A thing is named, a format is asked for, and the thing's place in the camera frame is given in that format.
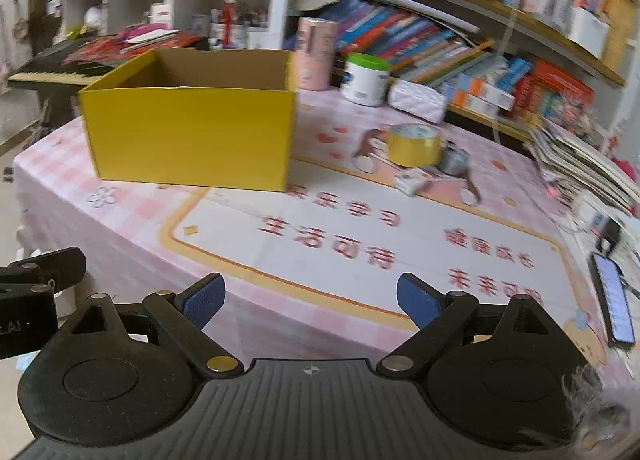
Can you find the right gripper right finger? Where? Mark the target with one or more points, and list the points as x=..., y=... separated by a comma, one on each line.
x=440, y=319

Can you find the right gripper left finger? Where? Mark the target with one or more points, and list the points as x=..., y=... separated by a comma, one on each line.
x=180, y=319

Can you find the white staples box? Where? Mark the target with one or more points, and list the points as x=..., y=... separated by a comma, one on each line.
x=411, y=181

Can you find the grey toy car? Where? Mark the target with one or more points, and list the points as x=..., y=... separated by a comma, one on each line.
x=455, y=161

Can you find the yellow tape roll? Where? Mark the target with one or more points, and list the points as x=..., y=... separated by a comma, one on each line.
x=414, y=145

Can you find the yellow cardboard box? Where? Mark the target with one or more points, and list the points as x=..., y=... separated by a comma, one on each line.
x=219, y=119

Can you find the pink printed desk mat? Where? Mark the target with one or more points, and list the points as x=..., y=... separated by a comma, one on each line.
x=312, y=272

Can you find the black smartphone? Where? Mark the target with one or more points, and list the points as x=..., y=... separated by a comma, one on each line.
x=608, y=283

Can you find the white power strip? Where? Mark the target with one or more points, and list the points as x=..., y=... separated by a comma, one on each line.
x=608, y=224

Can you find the stack of papers and magazines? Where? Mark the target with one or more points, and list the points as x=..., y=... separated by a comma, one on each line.
x=571, y=166

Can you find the white quilted purse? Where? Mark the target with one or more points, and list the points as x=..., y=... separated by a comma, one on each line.
x=418, y=100

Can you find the orange white boxes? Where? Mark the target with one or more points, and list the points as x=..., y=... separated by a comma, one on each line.
x=475, y=95

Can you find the white jar green lid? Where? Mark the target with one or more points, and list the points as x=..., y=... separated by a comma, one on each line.
x=365, y=79

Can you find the red boxed book set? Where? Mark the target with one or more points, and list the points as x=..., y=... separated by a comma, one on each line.
x=548, y=92

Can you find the black electronic keyboard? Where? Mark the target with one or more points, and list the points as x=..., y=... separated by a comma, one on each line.
x=58, y=71

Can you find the row of colourful books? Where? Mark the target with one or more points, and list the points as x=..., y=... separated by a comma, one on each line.
x=417, y=48

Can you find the red paper pile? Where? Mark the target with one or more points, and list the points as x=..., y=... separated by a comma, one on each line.
x=128, y=43

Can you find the wooden bookshelf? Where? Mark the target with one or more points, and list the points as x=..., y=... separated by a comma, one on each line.
x=617, y=92

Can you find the pink cylindrical humidifier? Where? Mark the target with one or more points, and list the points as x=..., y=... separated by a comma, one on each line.
x=314, y=53

